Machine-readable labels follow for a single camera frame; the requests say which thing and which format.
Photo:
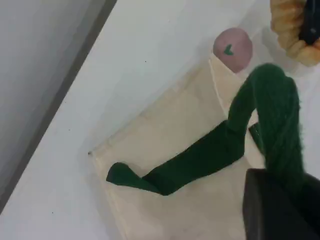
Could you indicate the pink peach with green leaf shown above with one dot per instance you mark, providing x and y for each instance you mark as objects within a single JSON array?
[{"x": 237, "y": 57}]

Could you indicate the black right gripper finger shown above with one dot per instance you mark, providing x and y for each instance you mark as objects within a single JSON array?
[{"x": 311, "y": 22}]

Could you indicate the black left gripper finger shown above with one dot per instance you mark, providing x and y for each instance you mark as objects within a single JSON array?
[
  {"x": 313, "y": 205},
  {"x": 262, "y": 215}
]

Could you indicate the long striped golden bread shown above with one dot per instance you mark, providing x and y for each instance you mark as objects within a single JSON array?
[{"x": 287, "y": 27}]

